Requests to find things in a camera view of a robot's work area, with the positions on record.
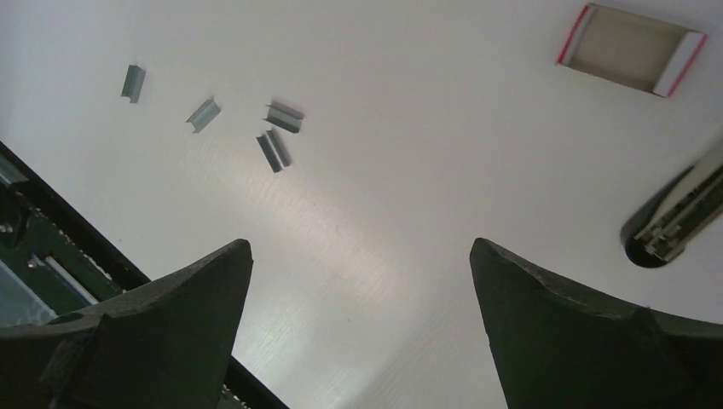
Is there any silver staple strip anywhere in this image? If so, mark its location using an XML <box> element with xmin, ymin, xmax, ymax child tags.
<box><xmin>256</xmin><ymin>129</ymin><xmax>292</xmax><ymax>173</ymax></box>
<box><xmin>121</xmin><ymin>65</ymin><xmax>146</xmax><ymax>103</ymax></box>
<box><xmin>186</xmin><ymin>97</ymin><xmax>221</xmax><ymax>134</ymax></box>
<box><xmin>264</xmin><ymin>101</ymin><xmax>304</xmax><ymax>134</ymax></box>

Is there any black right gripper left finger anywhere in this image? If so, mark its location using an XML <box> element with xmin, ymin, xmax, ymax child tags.
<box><xmin>1</xmin><ymin>239</ymin><xmax>253</xmax><ymax>408</ymax></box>

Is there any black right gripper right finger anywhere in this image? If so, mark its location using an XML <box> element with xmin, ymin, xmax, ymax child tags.
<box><xmin>469</xmin><ymin>238</ymin><xmax>722</xmax><ymax>408</ymax></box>

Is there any staple box tray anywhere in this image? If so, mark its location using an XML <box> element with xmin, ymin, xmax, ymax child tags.
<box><xmin>556</xmin><ymin>3</ymin><xmax>709</xmax><ymax>98</ymax></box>

